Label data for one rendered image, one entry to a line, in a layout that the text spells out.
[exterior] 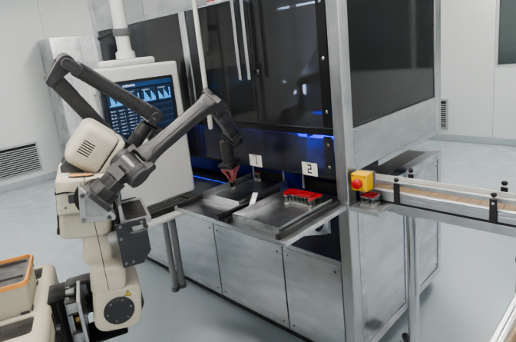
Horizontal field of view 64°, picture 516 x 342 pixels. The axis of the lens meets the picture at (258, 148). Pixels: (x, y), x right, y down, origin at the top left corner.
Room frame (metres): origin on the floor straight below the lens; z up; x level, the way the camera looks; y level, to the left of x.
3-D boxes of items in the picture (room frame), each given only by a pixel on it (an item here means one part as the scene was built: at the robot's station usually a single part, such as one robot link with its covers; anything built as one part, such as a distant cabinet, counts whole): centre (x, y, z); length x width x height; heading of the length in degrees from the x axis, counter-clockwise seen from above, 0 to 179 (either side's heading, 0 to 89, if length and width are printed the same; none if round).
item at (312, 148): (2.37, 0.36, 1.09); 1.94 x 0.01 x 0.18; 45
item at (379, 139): (2.72, 0.01, 1.54); 2.06 x 1.00 x 1.11; 45
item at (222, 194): (1.95, 0.08, 0.90); 0.34 x 0.26 x 0.04; 135
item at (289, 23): (1.84, -0.17, 1.51); 0.43 x 0.01 x 0.59; 45
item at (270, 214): (1.63, -0.08, 0.90); 0.34 x 0.26 x 0.04; 134
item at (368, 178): (1.61, -0.42, 1.00); 0.08 x 0.07 x 0.07; 135
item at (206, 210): (1.78, 0.01, 0.87); 0.70 x 0.48 x 0.02; 45
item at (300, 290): (2.72, 0.01, 0.44); 2.06 x 1.00 x 0.88; 45
